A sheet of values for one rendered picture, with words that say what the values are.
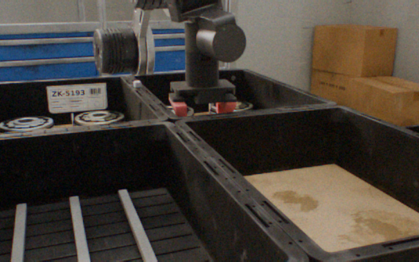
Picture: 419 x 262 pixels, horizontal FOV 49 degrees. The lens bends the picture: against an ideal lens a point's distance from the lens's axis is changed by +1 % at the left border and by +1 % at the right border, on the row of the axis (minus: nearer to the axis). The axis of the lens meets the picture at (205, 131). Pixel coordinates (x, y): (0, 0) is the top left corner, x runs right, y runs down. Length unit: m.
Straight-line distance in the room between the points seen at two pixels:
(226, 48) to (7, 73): 2.22
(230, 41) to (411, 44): 3.72
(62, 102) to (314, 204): 0.61
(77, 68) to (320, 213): 2.35
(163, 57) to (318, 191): 2.36
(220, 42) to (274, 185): 0.23
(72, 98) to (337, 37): 3.48
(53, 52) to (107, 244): 2.30
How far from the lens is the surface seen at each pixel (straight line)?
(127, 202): 0.63
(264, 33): 4.29
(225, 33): 0.68
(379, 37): 4.25
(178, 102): 0.77
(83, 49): 2.83
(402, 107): 3.67
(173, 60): 3.00
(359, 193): 0.71
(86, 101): 1.05
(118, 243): 0.57
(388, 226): 0.63
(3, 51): 2.79
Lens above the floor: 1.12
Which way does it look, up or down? 17 degrees down
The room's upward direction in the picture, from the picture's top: straight up
